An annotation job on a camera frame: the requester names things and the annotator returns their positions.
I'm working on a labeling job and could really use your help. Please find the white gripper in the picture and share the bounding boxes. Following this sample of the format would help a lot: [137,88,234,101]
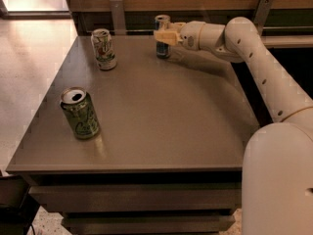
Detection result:
[154,21,204,51]

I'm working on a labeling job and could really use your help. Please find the blue silver redbull can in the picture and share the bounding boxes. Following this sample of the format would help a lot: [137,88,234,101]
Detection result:
[155,15,170,59]

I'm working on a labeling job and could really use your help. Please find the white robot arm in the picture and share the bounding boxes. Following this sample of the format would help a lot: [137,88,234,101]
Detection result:
[154,17,313,235]

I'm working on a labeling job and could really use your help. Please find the white 7up can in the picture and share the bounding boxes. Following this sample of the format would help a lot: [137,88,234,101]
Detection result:
[91,28,117,71]

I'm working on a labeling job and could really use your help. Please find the green soda can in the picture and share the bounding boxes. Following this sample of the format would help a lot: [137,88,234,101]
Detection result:
[60,87,100,140]

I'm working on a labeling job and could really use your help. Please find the grey drawer cabinet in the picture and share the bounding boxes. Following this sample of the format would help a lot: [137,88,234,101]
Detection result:
[5,34,262,235]

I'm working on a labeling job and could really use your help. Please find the upper grey drawer front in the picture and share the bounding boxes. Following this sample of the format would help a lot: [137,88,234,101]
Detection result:
[30,184,242,212]

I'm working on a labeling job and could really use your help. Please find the grey drawer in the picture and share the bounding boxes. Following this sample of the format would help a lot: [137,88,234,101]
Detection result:
[30,184,242,212]
[62,215,235,235]

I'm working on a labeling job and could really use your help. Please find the lower grey drawer front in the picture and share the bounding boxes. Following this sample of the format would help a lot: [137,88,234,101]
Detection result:
[62,215,235,235]

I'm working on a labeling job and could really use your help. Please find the black object at floor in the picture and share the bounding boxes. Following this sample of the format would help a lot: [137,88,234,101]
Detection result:
[0,175,39,235]

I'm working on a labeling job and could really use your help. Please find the left metal wall bracket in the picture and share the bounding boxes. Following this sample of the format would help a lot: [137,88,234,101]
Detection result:
[110,0,126,35]

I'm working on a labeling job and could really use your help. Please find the metal wall bracket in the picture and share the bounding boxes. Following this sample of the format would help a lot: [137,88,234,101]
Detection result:
[253,0,274,34]
[110,0,126,35]

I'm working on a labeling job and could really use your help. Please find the right metal wall bracket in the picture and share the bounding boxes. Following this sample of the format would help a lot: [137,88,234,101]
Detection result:
[253,0,274,34]

